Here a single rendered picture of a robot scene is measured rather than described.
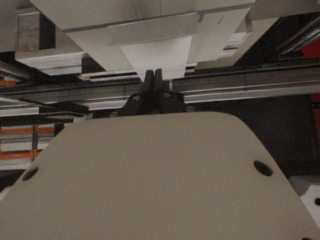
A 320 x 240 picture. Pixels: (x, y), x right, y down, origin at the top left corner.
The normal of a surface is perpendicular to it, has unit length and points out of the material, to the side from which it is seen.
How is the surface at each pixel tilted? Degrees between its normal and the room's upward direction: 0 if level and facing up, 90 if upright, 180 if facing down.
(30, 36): 90
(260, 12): 0
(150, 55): 0
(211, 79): 90
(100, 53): 0
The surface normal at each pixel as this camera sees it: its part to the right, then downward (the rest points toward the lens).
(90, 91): -0.09, -0.07
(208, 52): 0.06, 0.99
